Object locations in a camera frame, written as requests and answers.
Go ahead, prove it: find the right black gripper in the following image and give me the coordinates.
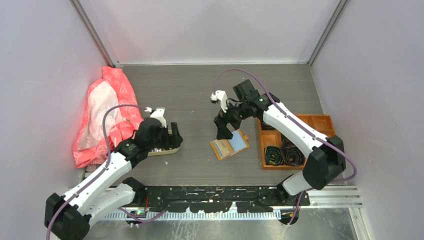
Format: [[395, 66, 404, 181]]
[[214, 97, 250, 140]]

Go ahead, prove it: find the gold VIP card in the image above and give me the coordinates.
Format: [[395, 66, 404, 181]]
[[213, 139, 234, 158]]

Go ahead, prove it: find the orange leather card holder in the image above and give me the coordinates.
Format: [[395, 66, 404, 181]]
[[210, 129, 250, 161]]

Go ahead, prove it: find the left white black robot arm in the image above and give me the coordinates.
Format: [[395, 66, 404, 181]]
[[44, 117, 183, 240]]

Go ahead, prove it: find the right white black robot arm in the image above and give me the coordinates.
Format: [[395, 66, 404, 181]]
[[210, 79, 346, 206]]

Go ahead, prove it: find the beige oval card tray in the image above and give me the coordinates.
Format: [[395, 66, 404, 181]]
[[148, 130, 180, 157]]

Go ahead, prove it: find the rolled dark belt left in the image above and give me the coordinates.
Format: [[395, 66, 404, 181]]
[[264, 145, 284, 166]]

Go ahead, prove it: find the rolled dark belt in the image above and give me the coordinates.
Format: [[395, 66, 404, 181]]
[[264, 145, 284, 166], [281, 138, 306, 167]]

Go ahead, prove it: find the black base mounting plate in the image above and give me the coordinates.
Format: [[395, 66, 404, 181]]
[[123, 185, 310, 225]]

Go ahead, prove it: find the rolled dark belt right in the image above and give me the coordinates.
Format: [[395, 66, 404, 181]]
[[281, 138, 306, 167]]

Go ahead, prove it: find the pink white crumpled cloth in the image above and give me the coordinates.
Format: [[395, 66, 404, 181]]
[[72, 66, 143, 168]]

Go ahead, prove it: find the orange wooden compartment tray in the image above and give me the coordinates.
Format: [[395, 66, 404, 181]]
[[256, 114, 336, 171]]

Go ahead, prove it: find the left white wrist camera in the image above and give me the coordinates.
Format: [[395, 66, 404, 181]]
[[144, 107, 167, 128]]

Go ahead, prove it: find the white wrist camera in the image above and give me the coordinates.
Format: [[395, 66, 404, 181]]
[[210, 90, 228, 113], [144, 107, 167, 128]]

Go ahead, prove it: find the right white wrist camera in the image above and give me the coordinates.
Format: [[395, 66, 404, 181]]
[[210, 90, 228, 113]]

